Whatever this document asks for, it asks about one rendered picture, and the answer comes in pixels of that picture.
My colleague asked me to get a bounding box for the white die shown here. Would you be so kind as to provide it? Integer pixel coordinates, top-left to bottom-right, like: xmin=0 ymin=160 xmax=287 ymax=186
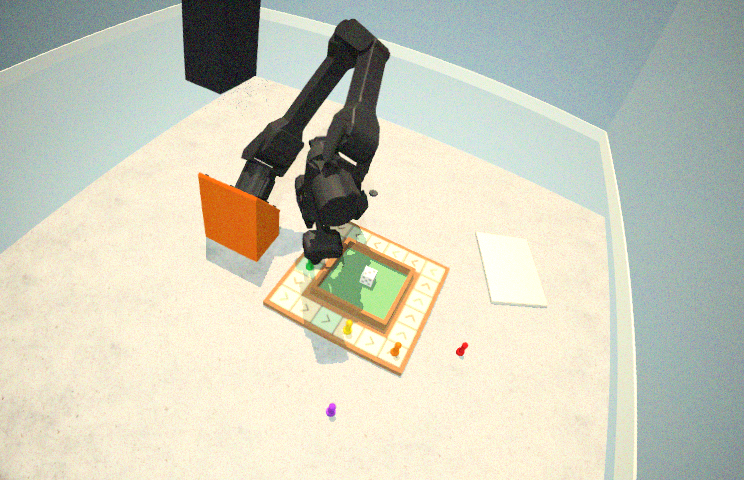
xmin=359 ymin=266 xmax=378 ymax=287

